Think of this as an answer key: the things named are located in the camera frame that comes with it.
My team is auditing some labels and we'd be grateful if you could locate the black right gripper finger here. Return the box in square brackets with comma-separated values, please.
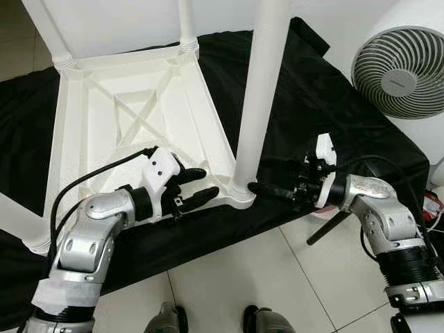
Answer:
[260, 158, 306, 176]
[248, 182, 300, 206]

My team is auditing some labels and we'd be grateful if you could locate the white plastic table top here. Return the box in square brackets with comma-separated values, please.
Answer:
[43, 45, 257, 212]

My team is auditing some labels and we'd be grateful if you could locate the white plastic table leg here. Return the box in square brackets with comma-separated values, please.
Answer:
[178, 0, 200, 55]
[229, 0, 292, 209]
[0, 191, 53, 256]
[21, 0, 78, 70]

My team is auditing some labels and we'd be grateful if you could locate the pink cloth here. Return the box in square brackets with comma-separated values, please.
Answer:
[311, 207, 341, 221]

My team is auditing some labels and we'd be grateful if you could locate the black tablecloth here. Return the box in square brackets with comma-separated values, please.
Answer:
[0, 17, 431, 330]

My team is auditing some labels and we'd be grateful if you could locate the grey left robot foot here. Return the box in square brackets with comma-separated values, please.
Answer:
[144, 302, 189, 333]

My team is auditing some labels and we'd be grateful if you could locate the grey robot foot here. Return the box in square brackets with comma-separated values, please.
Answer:
[144, 302, 189, 333]
[243, 305, 296, 333]

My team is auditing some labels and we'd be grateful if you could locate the red floor device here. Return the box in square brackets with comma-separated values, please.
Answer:
[423, 193, 443, 220]

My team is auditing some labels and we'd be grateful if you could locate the grey right robot foot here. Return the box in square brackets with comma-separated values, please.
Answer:
[243, 305, 296, 333]

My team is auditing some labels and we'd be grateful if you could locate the white round fan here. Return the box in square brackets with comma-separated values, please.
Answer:
[351, 0, 444, 120]

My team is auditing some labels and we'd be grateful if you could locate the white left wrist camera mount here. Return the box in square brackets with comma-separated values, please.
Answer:
[142, 147, 182, 217]

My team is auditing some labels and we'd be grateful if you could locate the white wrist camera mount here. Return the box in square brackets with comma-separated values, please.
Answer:
[314, 133, 339, 209]
[142, 147, 182, 217]

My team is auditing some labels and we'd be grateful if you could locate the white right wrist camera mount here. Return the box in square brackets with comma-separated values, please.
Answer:
[314, 133, 339, 209]

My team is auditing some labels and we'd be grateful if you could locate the white floor cable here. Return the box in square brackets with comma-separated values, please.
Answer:
[416, 212, 444, 264]

